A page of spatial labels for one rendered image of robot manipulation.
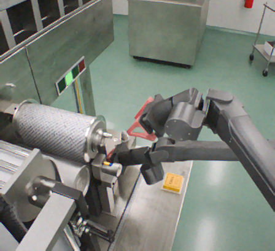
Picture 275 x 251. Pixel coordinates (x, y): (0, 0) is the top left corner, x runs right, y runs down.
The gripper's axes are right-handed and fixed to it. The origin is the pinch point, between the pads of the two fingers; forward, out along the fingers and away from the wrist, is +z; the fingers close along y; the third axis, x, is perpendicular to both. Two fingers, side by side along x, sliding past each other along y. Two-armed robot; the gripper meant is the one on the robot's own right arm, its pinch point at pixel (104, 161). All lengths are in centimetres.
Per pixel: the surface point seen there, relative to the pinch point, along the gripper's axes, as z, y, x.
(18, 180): -24, -36, 30
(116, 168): -15.3, -10.2, 5.8
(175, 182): -14.9, 9.2, -25.8
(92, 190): -2.5, -13.5, 0.1
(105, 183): -8.8, -12.0, 1.6
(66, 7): 13, 48, 53
